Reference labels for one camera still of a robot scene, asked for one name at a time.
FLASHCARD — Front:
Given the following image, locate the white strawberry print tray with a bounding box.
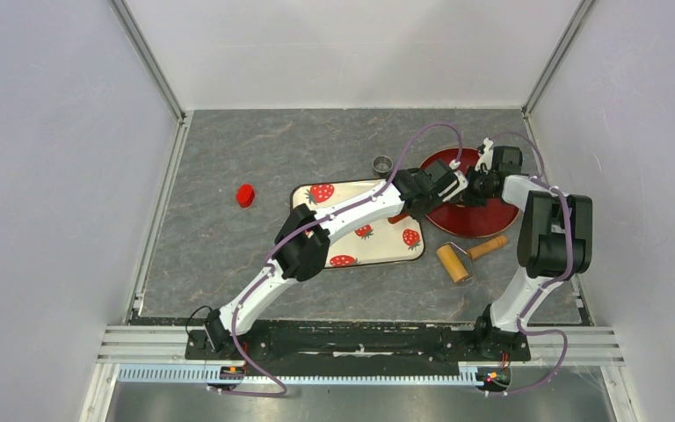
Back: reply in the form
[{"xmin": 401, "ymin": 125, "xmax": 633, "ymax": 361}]
[{"xmin": 291, "ymin": 179, "xmax": 425, "ymax": 269}]

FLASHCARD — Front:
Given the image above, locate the wooden dough roller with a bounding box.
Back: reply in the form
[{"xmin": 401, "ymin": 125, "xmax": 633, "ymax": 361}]
[{"xmin": 436, "ymin": 235, "xmax": 509, "ymax": 284}]

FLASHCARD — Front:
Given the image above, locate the orange handled metal scraper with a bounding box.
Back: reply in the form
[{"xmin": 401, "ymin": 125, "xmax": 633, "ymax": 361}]
[{"xmin": 388, "ymin": 213, "xmax": 410, "ymax": 224}]

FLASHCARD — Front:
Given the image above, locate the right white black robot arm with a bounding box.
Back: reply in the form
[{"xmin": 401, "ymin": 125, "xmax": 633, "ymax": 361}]
[{"xmin": 461, "ymin": 139, "xmax": 593, "ymax": 359}]

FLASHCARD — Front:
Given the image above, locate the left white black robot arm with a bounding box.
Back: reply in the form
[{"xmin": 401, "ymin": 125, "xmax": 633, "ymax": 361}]
[{"xmin": 203, "ymin": 157, "xmax": 468, "ymax": 359}]

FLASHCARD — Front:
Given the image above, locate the round red plate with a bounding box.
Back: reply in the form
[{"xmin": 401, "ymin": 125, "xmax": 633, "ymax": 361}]
[{"xmin": 420, "ymin": 148, "xmax": 519, "ymax": 238}]

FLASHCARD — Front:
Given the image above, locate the small red cap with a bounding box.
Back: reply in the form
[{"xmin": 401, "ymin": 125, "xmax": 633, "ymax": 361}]
[{"xmin": 236, "ymin": 184, "xmax": 256, "ymax": 208}]

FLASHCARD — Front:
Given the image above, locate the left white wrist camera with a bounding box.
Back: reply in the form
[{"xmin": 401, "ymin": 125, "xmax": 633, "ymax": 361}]
[{"xmin": 440, "ymin": 170, "xmax": 468, "ymax": 202}]

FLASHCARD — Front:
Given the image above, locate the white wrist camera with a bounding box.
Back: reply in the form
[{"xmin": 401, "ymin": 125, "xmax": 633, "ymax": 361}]
[
  {"xmin": 440, "ymin": 170, "xmax": 468, "ymax": 202},
  {"xmin": 475, "ymin": 137, "xmax": 494, "ymax": 173}
]

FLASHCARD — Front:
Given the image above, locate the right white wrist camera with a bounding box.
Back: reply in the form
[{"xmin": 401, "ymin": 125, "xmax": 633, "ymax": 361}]
[{"xmin": 475, "ymin": 137, "xmax": 494, "ymax": 173}]

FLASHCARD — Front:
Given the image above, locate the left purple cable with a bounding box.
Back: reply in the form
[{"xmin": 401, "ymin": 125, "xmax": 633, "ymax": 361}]
[{"xmin": 209, "ymin": 121, "xmax": 466, "ymax": 399}]

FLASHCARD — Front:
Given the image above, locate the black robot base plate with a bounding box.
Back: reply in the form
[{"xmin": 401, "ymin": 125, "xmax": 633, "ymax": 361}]
[{"xmin": 185, "ymin": 320, "xmax": 531, "ymax": 377}]

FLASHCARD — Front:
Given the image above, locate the aluminium frame rail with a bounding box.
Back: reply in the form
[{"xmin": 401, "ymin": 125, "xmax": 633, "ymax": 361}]
[{"xmin": 98, "ymin": 326, "xmax": 625, "ymax": 388}]

